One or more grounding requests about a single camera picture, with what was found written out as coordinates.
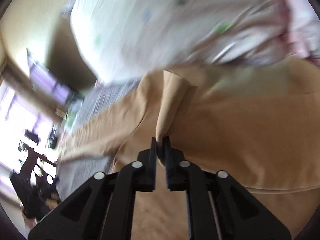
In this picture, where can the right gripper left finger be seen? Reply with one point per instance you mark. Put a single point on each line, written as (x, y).
(102, 207)

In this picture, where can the lavender bed sheet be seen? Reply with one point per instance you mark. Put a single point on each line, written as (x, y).
(74, 173)

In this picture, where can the white floral top pillow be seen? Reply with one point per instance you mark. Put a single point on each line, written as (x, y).
(124, 39)

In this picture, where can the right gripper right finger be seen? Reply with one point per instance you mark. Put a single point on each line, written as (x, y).
(218, 206)

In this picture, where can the tan beige garment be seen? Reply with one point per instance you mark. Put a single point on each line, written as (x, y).
(261, 125)

